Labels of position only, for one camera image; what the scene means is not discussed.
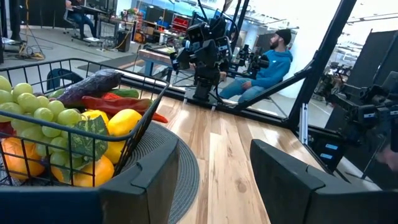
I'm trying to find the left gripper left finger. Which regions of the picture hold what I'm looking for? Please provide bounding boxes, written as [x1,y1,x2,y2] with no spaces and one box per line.
[0,137,182,224]

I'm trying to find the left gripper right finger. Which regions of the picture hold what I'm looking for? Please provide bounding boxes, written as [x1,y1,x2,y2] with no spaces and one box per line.
[249,138,398,224]

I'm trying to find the orange fruit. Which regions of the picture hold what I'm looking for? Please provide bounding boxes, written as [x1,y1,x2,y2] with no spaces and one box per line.
[0,136,47,182]
[72,154,116,188]

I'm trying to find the bright red chili pepper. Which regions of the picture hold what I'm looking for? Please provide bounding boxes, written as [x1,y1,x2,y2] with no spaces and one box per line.
[101,91,169,124]

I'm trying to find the green cucumber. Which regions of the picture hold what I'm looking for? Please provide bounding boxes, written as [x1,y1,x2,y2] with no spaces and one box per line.
[108,88,141,100]

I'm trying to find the dark purple carrot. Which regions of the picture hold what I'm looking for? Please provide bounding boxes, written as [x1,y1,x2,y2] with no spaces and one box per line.
[57,68,123,107]

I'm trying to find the green grape bunch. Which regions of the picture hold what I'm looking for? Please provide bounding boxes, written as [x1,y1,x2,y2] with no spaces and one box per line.
[0,75,109,184]

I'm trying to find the red storage bins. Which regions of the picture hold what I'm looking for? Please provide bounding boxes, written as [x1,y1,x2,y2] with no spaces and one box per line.
[172,17,191,32]

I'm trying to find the round grey placemat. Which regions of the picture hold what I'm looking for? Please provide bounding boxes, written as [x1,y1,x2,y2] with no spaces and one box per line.
[119,121,200,224]

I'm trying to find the wooden workbench blue legs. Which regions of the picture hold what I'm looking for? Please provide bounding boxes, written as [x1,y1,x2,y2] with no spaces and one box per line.
[137,46,177,82]

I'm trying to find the person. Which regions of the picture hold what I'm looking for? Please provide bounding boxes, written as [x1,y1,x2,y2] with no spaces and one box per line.
[218,27,294,104]
[63,0,98,39]

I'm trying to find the black waste bin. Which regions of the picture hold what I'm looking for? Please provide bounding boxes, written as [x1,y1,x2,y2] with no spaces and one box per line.
[116,29,133,53]

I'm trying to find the person's hand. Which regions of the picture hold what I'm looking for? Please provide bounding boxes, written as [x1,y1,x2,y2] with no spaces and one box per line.
[375,143,398,172]

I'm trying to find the office chair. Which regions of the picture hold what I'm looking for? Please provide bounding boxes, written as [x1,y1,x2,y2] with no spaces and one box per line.
[63,7,105,44]

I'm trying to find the black partition panel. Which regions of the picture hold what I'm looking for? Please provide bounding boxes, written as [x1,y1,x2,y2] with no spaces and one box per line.
[323,29,398,190]

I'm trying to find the black wire basket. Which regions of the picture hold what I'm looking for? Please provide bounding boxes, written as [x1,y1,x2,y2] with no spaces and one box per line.
[0,57,171,190]

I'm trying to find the silver metal bracket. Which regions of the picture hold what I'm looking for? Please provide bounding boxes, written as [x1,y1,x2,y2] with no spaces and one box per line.
[299,102,309,146]

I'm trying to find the black metal rig frame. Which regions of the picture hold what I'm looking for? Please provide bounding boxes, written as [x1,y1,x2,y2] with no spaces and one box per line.
[119,0,358,147]

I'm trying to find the black clamp mount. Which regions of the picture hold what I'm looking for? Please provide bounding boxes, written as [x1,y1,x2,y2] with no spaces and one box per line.
[46,68,84,91]

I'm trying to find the yellow floor cable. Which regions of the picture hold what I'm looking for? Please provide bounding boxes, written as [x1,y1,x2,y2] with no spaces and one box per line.
[11,24,47,62]

